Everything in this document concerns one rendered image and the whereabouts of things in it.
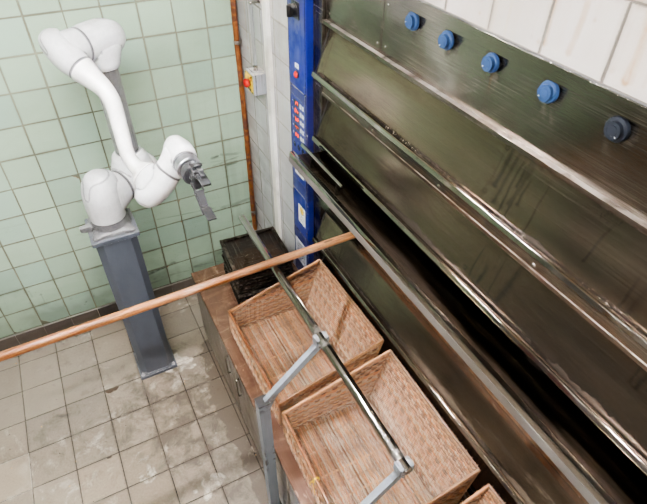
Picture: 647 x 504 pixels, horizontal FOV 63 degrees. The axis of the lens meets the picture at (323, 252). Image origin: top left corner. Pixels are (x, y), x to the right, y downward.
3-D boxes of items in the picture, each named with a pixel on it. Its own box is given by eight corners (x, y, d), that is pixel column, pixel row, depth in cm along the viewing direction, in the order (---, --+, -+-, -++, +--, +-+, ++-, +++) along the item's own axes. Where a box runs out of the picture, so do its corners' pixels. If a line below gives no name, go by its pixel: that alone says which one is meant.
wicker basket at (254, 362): (320, 297, 264) (320, 256, 246) (381, 380, 227) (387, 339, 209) (228, 332, 246) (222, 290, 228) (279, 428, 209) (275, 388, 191)
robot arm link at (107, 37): (110, 196, 243) (143, 173, 258) (137, 206, 237) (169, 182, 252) (55, 23, 192) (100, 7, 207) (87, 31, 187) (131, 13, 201)
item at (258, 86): (260, 85, 256) (258, 65, 249) (268, 93, 249) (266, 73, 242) (245, 88, 253) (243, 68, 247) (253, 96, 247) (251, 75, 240)
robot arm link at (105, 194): (81, 219, 232) (65, 178, 217) (111, 198, 244) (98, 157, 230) (108, 231, 226) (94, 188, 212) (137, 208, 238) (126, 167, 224)
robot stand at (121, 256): (133, 354, 308) (84, 219, 241) (168, 341, 315) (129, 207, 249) (141, 380, 294) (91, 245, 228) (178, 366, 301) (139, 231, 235)
